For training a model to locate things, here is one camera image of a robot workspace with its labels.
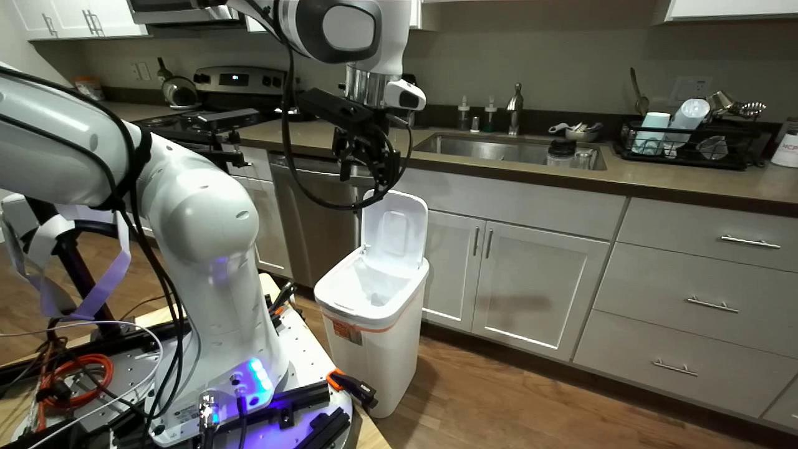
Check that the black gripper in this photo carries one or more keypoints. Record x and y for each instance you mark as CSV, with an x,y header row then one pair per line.
x,y
359,135

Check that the white trash can lid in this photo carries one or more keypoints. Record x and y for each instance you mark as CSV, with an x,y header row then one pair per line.
x,y
394,230

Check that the robot base platform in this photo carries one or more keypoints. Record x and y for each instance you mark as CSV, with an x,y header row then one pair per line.
x,y
233,378

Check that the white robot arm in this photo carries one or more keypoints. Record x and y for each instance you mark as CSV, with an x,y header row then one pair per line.
x,y
62,149

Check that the white trash can body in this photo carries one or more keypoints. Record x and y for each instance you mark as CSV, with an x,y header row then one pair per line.
x,y
371,320

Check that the stainless steel dishwasher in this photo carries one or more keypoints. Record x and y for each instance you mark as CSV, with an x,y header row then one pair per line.
x,y
313,201

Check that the black stove range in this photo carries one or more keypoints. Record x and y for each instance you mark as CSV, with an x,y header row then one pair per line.
x,y
231,98

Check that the chrome faucet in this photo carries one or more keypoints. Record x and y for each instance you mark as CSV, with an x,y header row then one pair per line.
x,y
515,111

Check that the stainless steel sink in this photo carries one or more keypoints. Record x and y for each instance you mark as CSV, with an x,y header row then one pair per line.
x,y
502,149

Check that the black kettle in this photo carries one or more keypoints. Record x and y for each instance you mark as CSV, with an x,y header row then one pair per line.
x,y
176,89

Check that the grey cabinet door pair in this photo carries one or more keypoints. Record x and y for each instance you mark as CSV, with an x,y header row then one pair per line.
x,y
507,282

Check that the black dish rack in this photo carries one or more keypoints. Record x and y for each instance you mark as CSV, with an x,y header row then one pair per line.
x,y
717,143

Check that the grey drawer stack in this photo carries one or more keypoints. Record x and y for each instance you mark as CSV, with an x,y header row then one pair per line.
x,y
701,305

